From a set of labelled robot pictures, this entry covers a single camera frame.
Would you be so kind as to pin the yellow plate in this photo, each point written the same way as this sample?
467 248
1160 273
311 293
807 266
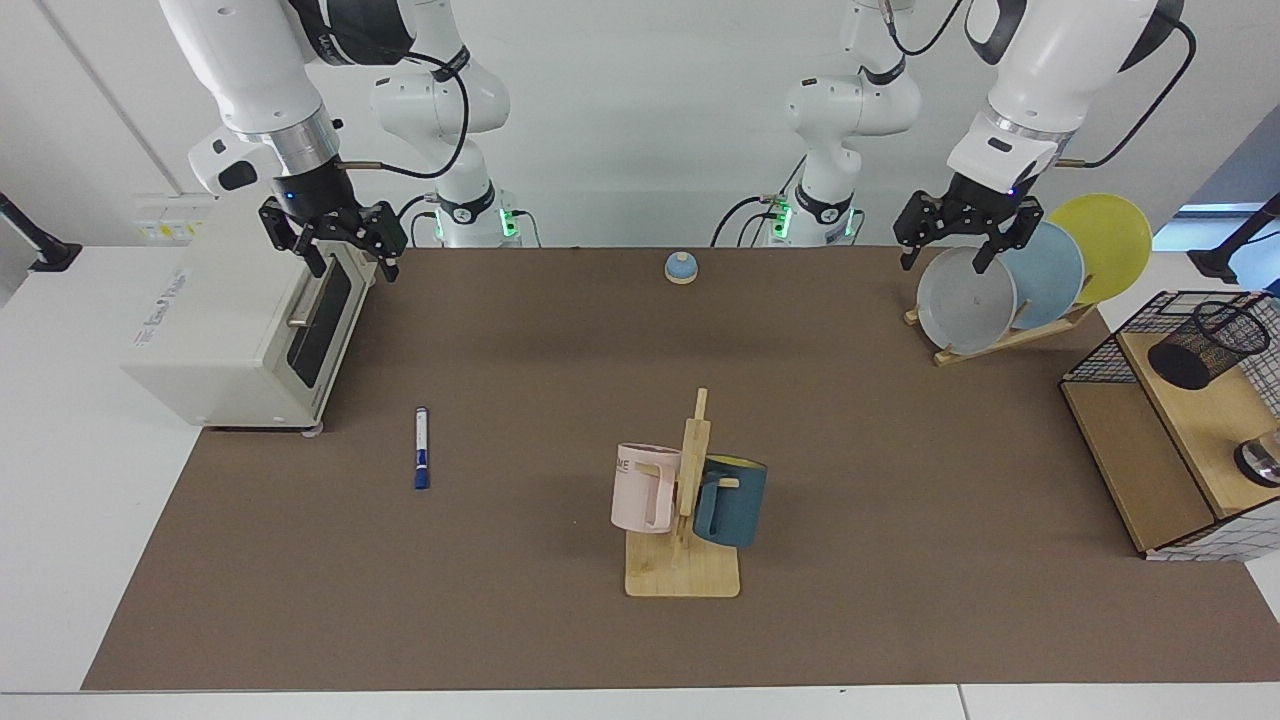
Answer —
1110 240

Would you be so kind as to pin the pink cup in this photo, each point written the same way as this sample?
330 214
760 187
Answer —
635 490

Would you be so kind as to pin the wooden cup stand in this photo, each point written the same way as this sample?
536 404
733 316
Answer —
690 575

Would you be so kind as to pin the black mesh pen holder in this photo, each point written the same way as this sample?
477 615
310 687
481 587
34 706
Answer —
1195 355

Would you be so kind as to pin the light blue plate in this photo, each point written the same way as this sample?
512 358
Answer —
1050 280

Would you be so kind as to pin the grey plate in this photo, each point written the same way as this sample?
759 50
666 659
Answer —
960 305

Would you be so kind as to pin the white marker blue cap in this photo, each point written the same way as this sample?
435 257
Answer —
422 450

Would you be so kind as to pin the pale toaster oven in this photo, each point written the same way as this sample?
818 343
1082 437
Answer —
220 340

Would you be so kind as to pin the white wall socket strip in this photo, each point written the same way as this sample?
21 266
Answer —
170 225

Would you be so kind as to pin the teal cup yellow inside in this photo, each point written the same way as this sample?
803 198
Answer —
740 505

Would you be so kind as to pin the small blue round bell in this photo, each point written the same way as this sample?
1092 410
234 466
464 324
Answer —
681 266

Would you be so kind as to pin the brown table cloth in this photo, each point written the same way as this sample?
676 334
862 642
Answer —
500 600

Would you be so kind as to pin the wooden plate rack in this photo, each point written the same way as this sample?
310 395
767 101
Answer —
1000 345

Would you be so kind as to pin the glass lid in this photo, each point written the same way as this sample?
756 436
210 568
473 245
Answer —
1258 462

